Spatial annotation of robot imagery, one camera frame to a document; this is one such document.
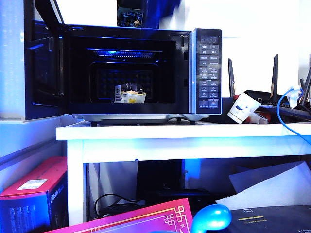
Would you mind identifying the white table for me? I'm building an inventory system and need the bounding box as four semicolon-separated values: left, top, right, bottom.
55;123;311;226

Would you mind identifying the white cable tag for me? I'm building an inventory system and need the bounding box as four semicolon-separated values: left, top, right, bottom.
287;86;303;109

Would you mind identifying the black shredder with yellow label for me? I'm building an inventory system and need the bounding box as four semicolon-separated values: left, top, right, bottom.
225;205;311;233

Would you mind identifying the red and white small packet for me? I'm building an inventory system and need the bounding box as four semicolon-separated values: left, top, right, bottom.
247;112;271;124

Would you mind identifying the white paper sheet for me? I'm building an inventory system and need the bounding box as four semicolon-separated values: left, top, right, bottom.
215;161;311;212

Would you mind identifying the white paper cup blue print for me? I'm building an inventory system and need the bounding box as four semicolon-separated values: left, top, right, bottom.
227;92;260;125

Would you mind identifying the black power cable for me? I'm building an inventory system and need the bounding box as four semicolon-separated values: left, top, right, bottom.
93;193;147;219

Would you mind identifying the black Midea microwave oven body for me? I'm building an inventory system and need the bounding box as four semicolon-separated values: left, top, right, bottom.
64;23;223;126

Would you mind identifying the grey partition frame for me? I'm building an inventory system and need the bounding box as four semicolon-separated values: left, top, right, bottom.
0;118;67;170

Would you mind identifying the clear bag of blue candies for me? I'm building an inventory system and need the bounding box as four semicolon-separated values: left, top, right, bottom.
117;7;144;27

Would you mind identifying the glossy blue rounded object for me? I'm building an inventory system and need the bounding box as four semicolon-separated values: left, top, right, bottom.
190;204;232;233

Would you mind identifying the blue network cable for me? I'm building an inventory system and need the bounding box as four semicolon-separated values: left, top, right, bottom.
276;87;311;147

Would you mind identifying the pink gift box gold pattern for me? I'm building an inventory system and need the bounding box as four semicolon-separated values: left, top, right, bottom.
45;198;194;233

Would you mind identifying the black glass microwave door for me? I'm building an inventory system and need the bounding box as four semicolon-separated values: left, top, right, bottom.
0;0;72;121

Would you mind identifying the black box under table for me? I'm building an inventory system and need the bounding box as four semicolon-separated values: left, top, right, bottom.
136;159;219;212

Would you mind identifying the red and blue cardboard box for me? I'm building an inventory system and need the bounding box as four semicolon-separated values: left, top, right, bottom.
0;156;69;233

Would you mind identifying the black router with antennas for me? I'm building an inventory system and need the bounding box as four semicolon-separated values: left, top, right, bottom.
227;54;311;123

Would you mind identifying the white snack box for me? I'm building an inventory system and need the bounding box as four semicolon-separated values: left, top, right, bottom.
113;83;147;104

